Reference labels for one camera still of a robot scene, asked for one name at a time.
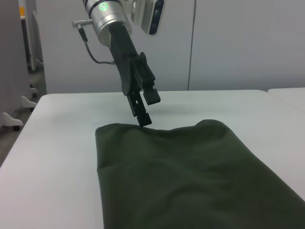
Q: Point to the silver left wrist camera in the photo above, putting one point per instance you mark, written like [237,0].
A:
[150,14]

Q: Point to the white furniture foot with caster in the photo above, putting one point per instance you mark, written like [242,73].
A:
[33,89]
[12,120]
[29,102]

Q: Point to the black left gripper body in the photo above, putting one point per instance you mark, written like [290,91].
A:
[124,47]

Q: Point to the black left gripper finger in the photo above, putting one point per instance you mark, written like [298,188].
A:
[151,95]
[140,109]

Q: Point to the dark green t-shirt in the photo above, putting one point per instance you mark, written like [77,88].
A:
[190,179]

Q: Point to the white partition panel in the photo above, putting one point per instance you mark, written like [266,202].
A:
[33,35]

